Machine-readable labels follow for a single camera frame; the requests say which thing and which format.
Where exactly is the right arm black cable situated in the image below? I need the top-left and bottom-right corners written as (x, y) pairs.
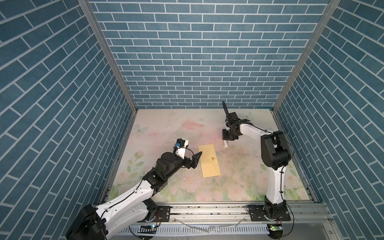
top-left (221, 101), bottom-right (295, 238)

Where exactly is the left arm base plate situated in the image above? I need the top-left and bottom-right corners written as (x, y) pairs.
top-left (149, 206), bottom-right (171, 223)

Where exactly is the yellow envelope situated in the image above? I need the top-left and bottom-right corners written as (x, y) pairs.
top-left (198, 144), bottom-right (221, 178)

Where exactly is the left corner aluminium post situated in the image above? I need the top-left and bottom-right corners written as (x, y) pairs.
top-left (78, 0), bottom-right (138, 115)

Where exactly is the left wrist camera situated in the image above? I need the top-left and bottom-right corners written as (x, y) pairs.
top-left (173, 138), bottom-right (189, 159)

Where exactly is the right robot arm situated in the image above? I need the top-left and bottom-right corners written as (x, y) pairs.
top-left (222, 109), bottom-right (293, 221)

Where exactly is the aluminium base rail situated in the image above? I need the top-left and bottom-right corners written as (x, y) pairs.
top-left (158, 201), bottom-right (332, 224)

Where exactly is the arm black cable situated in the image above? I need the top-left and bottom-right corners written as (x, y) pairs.
top-left (98, 145), bottom-right (196, 240)
top-left (221, 101), bottom-right (295, 238)

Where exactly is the corner aluminium post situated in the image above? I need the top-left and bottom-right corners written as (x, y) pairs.
top-left (78, 0), bottom-right (138, 115)
top-left (272, 0), bottom-right (341, 114)

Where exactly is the right corner aluminium post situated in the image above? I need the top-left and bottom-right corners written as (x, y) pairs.
top-left (272, 0), bottom-right (341, 114)

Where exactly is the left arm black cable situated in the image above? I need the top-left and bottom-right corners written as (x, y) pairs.
top-left (98, 145), bottom-right (196, 240)

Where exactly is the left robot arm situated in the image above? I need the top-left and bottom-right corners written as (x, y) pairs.
top-left (66, 151), bottom-right (203, 240)

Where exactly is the white slotted cable duct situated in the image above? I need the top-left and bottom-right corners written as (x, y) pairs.
top-left (113, 225), bottom-right (269, 236)

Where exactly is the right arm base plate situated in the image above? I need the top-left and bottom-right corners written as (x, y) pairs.
top-left (246, 205), bottom-right (291, 222)

